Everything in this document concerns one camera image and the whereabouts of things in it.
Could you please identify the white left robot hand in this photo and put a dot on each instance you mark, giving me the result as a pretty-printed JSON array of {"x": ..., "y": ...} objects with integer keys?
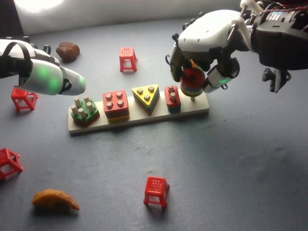
[{"x": 43, "y": 77}]

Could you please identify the brown toy food lump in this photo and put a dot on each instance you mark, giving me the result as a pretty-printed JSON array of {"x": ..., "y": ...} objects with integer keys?
[{"x": 68, "y": 51}]

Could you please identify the red toy stool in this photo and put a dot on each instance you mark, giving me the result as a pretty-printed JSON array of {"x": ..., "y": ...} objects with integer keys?
[
  {"x": 126, "y": 51},
  {"x": 4, "y": 156},
  {"x": 20, "y": 92},
  {"x": 156, "y": 185}
]

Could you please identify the green shape block stack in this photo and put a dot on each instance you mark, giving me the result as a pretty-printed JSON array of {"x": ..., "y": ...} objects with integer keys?
[{"x": 95, "y": 111}]

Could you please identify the wooden shape stacking board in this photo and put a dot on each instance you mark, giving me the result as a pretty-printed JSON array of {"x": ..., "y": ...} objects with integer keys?
[{"x": 144, "y": 118}]

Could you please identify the red rectangle block stack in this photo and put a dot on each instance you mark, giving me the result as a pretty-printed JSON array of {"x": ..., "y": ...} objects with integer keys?
[{"x": 173, "y": 107}]

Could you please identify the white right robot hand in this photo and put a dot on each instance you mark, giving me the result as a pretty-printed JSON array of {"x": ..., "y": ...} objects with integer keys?
[{"x": 207, "y": 31}]

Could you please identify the red square block stack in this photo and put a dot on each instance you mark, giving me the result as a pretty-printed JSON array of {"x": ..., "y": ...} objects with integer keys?
[{"x": 115, "y": 98}]

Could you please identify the red ring disc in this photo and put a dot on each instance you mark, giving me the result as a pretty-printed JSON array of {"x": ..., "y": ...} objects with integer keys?
[{"x": 192, "y": 79}]

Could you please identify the orange toy croissant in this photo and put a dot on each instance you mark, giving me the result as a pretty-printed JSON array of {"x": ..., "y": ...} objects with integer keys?
[{"x": 53, "y": 196}]

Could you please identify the white backdrop sheet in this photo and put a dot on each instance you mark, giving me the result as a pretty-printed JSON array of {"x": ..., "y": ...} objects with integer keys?
[{"x": 108, "y": 12}]

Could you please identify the yellow triangle block stack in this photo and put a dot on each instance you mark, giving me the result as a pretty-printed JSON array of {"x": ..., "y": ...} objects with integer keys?
[{"x": 145, "y": 92}]

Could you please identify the grey table cloth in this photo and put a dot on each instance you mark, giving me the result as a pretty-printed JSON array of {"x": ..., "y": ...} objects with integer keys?
[{"x": 216, "y": 156}]

